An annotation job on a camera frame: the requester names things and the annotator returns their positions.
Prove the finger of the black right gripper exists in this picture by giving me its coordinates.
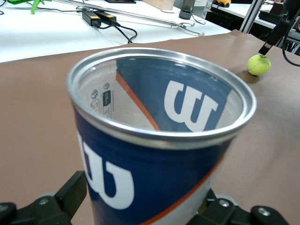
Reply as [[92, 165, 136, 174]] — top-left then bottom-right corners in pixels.
[[259, 0, 298, 55]]

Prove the white side table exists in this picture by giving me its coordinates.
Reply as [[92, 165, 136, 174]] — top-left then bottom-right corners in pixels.
[[0, 0, 233, 64]]

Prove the light wooden block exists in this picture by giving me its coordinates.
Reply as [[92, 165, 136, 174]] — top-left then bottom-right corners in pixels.
[[142, 0, 175, 11]]

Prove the dark brown box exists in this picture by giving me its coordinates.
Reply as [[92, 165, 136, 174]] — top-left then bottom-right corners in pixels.
[[271, 2, 285, 15]]

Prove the yellow toy car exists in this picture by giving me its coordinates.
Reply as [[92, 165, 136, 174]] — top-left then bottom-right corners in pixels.
[[212, 0, 232, 8]]

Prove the brown table mat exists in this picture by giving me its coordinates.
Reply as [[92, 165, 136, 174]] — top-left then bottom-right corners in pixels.
[[0, 30, 300, 225]]

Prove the black electronic device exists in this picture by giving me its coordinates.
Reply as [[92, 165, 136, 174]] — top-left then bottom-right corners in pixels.
[[259, 10, 285, 24]]

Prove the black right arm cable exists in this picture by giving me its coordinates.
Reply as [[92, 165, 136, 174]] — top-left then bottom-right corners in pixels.
[[282, 14, 300, 67]]

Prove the long metal reach grabber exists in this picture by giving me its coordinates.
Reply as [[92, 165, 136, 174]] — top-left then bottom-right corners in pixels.
[[58, 0, 206, 37]]

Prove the blue white tennis ball can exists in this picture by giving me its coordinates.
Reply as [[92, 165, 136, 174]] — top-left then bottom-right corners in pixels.
[[67, 47, 257, 225]]

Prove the silver aluminium frame profile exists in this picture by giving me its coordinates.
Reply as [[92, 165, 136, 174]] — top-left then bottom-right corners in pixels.
[[239, 0, 264, 32]]

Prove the white desk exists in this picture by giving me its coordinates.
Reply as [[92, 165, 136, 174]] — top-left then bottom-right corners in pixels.
[[210, 3, 282, 29]]

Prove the yellow-green tennis ball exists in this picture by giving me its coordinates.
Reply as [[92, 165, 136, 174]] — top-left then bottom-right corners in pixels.
[[247, 54, 272, 76]]

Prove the green plastic tool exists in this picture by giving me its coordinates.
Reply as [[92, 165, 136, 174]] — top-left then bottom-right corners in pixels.
[[7, 0, 52, 15]]

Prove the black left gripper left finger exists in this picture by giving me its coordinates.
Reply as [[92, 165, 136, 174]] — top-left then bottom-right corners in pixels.
[[0, 171, 88, 225]]

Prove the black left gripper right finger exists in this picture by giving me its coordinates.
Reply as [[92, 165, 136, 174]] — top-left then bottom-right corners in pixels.
[[191, 188, 289, 225]]

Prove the black power adapter yellow label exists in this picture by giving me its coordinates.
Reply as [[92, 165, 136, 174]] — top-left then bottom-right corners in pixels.
[[96, 10, 117, 25], [81, 9, 102, 27]]

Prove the black adapter power cable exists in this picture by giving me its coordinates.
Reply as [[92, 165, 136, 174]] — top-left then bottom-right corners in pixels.
[[95, 22, 138, 45]]

